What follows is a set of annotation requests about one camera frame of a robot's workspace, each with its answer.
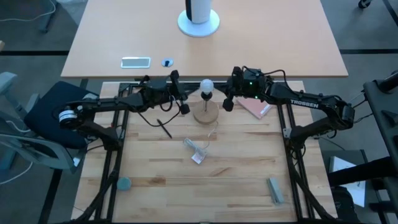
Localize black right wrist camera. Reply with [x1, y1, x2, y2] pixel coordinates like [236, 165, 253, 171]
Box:
[242, 67, 266, 88]

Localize black aluminium table frame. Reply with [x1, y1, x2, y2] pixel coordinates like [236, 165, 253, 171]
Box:
[71, 81, 340, 224]

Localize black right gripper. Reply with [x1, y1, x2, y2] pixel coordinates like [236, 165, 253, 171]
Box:
[222, 66, 271, 112]

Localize grey staple strip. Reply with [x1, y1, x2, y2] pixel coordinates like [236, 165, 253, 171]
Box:
[266, 177, 285, 205]

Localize white round lightbulb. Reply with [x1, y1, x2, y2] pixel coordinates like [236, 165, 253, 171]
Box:
[200, 78, 215, 93]

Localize blue and grey office chair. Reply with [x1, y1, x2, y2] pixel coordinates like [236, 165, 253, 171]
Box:
[0, 71, 100, 175]

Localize silver smartphone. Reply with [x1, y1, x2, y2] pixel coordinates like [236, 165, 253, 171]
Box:
[120, 56, 152, 69]

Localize table lamp with wooden base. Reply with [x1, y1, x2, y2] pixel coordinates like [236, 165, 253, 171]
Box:
[192, 90, 220, 126]

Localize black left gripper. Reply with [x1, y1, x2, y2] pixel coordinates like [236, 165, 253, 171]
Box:
[136, 70, 191, 115]

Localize white floor cable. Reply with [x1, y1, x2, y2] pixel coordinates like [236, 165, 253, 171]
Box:
[0, 0, 57, 23]

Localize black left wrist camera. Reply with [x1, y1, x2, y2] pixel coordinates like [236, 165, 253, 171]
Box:
[146, 76, 170, 94]

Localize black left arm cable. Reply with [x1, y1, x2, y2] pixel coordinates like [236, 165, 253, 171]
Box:
[136, 102, 182, 128]

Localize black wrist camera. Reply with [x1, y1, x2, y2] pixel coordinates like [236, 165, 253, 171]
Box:
[242, 67, 266, 88]
[146, 76, 170, 94]

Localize teal round disc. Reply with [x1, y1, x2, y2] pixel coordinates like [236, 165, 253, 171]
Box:
[116, 176, 132, 192]

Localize clear lamp power cord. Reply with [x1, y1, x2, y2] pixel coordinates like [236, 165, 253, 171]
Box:
[182, 120, 219, 165]

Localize black pen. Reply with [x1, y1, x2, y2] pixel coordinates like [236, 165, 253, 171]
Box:
[156, 119, 173, 139]

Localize light wooden desk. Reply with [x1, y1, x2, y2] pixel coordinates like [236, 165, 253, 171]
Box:
[60, 0, 349, 78]

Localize black metal rig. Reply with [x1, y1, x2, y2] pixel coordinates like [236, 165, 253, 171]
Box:
[326, 71, 398, 224]

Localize white paper sheet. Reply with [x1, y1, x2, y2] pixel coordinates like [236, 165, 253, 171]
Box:
[328, 155, 367, 208]

